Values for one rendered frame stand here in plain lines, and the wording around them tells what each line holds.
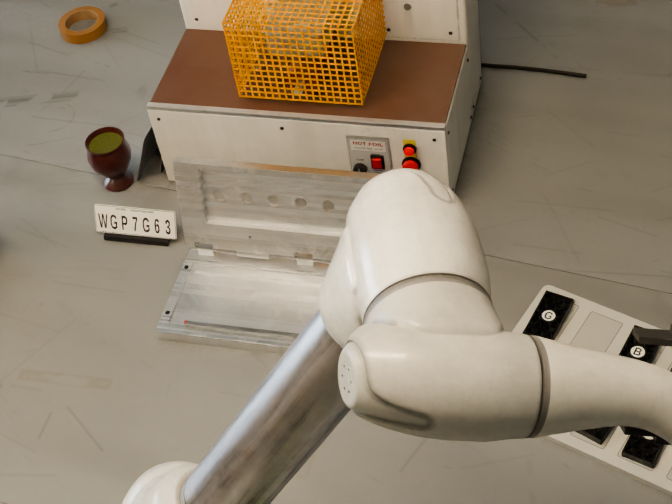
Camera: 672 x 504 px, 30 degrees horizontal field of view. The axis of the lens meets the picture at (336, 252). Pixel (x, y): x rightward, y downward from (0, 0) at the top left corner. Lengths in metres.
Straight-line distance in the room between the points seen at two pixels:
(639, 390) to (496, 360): 0.15
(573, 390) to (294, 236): 1.04
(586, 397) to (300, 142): 1.15
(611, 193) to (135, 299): 0.87
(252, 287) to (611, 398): 1.07
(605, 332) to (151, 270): 0.81
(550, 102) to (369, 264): 1.28
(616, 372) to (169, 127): 1.28
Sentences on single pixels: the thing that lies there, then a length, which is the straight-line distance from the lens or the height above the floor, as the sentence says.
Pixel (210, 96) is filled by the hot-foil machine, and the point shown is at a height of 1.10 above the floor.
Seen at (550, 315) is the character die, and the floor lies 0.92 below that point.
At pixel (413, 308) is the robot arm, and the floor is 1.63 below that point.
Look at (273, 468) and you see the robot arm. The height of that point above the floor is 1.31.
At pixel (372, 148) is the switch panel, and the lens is 2.21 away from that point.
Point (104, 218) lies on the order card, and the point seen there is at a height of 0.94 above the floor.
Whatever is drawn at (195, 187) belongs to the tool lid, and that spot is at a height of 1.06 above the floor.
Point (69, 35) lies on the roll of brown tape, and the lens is 2.84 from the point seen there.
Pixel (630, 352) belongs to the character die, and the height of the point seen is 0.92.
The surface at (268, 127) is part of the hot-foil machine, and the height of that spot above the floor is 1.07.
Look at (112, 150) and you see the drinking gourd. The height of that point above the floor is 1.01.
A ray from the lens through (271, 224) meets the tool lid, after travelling 2.18.
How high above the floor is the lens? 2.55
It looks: 47 degrees down
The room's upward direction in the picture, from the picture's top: 10 degrees counter-clockwise
